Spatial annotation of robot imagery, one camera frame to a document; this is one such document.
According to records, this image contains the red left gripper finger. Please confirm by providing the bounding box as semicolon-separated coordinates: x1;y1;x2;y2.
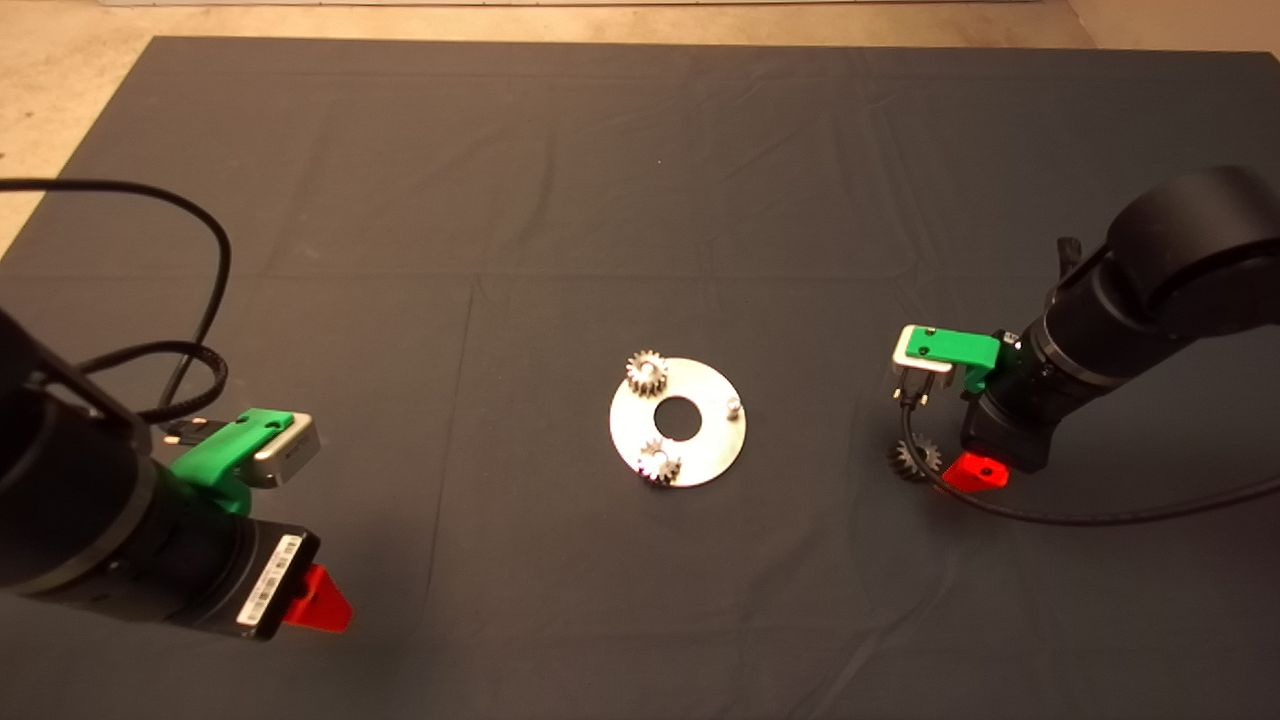
283;563;355;634

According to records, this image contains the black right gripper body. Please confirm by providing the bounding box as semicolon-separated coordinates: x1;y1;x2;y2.
960;335;1077;474

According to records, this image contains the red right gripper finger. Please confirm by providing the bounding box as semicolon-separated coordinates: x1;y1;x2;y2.
943;451;1012;495

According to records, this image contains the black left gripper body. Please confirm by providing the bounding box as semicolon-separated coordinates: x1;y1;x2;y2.
130;495;322;642

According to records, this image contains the dark steel planetary gear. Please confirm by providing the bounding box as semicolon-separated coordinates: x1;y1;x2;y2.
887;437;944;484

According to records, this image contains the bright steel planetary gear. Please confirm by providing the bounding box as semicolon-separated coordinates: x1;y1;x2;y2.
638;438;685;489

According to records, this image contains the round metal carrier plate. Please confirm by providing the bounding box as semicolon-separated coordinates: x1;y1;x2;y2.
608;356;747;488

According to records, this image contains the dark grey table cloth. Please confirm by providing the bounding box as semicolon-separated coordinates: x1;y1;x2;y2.
0;37;1280;720

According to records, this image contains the green right camera mount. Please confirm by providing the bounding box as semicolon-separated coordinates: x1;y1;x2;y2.
905;326;1022;395

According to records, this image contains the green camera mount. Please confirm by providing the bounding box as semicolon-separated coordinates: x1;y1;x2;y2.
905;326;1022;395
170;408;295;517

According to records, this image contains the silver right camera box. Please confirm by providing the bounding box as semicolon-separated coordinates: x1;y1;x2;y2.
892;327;957;406

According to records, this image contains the silver camera box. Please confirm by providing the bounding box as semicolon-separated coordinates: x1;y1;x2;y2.
248;413;322;490
892;327;957;406

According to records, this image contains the green left camera mount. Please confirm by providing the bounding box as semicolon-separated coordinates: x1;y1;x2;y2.
170;408;295;517

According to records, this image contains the black right camera cable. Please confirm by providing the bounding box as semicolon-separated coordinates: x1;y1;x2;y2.
898;372;1280;527

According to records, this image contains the silver left camera box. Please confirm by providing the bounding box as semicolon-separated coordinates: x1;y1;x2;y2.
248;413;322;490

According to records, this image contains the thin black left camera cable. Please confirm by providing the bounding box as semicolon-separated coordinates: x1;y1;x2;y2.
78;341;230;447

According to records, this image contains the black braided cable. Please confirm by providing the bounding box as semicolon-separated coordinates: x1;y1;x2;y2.
0;179;234;411

